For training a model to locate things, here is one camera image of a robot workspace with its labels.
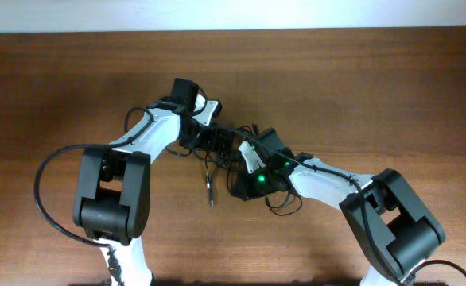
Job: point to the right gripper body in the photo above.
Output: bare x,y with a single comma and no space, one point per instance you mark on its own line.
258,183

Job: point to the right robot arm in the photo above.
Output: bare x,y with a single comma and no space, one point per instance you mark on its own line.
394,228

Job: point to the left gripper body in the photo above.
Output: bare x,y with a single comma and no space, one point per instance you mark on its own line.
203,138

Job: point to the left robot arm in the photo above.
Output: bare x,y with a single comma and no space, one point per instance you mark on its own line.
112,201

